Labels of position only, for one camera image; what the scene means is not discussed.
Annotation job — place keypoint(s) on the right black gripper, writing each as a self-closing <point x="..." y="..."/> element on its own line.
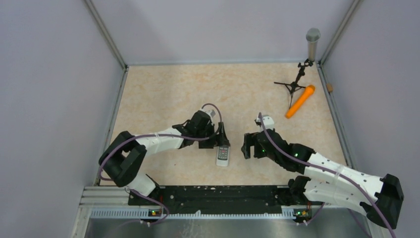
<point x="250" y="140"/>

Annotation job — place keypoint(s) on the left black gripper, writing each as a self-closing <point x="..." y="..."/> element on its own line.
<point x="221" y="136"/>

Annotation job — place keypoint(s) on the white remote control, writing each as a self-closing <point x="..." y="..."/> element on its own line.
<point x="222" y="157"/>

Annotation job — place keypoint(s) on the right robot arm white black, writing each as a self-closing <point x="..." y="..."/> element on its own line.
<point x="323" y="180"/>

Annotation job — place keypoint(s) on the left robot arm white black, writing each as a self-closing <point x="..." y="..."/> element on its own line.
<point x="123" y="158"/>

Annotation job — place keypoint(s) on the black mini tripod stand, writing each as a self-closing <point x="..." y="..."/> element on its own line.
<point x="294" y="86"/>

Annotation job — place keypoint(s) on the orange toy microphone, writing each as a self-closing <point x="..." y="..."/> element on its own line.
<point x="308" y="91"/>

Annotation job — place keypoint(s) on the small tan block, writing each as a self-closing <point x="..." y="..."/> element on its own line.
<point x="329" y="87"/>

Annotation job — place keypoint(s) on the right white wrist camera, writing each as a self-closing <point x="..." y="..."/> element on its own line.
<point x="266" y="120"/>

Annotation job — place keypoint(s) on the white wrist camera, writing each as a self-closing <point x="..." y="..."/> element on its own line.
<point x="211" y="113"/>
<point x="266" y="120"/>

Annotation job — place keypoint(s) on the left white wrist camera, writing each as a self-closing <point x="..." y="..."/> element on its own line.
<point x="211" y="113"/>

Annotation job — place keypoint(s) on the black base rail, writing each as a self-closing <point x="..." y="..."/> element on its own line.
<point x="215" y="200"/>

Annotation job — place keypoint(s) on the grey metal cylinder post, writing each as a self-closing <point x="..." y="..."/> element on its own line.
<point x="312" y="37"/>

